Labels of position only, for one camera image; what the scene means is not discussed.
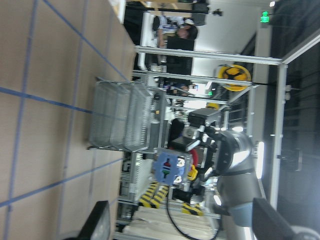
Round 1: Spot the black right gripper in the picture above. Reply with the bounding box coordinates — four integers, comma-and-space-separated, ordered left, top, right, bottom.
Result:
167, 117, 217, 200

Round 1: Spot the red emergency stop button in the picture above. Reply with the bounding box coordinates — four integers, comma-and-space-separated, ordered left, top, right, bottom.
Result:
152, 148, 198, 186

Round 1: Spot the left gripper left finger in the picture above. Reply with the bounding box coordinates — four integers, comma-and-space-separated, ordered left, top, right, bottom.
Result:
65, 200, 111, 240

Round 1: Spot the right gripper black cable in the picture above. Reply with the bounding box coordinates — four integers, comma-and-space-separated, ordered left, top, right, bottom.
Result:
165, 186, 222, 238

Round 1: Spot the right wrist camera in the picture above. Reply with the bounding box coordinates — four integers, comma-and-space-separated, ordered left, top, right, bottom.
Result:
188, 108, 221, 127

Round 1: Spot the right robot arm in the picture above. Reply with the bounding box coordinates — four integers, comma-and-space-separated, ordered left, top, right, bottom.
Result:
167, 118, 262, 228

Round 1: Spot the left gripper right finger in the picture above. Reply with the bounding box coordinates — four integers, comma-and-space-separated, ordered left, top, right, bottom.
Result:
252, 198, 320, 240

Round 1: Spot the silver wire mesh shelf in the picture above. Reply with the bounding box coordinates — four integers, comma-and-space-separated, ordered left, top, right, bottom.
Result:
89, 77, 166, 152

